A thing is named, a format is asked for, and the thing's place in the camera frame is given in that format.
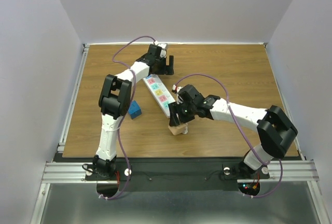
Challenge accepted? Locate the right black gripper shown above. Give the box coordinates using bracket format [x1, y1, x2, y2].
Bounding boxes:
[169, 99, 196, 125]

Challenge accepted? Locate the orange cube plug adapter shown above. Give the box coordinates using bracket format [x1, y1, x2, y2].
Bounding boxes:
[168, 123, 188, 136]

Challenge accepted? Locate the white multicolour power strip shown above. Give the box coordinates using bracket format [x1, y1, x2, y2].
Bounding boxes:
[143, 74, 175, 118]

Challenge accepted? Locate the blue cube plug adapter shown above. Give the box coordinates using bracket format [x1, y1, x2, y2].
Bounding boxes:
[128, 100, 142, 119]

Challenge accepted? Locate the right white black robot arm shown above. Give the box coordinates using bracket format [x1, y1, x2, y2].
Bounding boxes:
[169, 85, 298, 177]

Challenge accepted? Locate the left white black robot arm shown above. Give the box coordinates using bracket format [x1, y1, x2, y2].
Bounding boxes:
[92, 41, 174, 179]

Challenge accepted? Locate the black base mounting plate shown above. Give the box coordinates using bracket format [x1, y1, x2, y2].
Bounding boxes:
[53, 157, 270, 192]

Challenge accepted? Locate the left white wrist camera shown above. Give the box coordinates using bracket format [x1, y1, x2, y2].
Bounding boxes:
[154, 41, 168, 58]

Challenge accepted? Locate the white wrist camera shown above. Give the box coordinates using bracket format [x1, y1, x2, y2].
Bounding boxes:
[154, 41, 168, 58]
[172, 85, 183, 104]

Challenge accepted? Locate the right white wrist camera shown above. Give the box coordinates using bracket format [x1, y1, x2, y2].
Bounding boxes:
[172, 85, 183, 104]

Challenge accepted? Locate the right aluminium frame rail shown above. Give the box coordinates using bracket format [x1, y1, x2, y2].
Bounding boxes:
[261, 43, 327, 224]

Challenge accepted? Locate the aluminium frame rail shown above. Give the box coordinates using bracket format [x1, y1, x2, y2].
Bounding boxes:
[261, 43, 327, 224]
[30, 44, 90, 223]

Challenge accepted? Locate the left aluminium frame rail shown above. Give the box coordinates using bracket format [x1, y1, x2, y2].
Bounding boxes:
[30, 44, 90, 223]

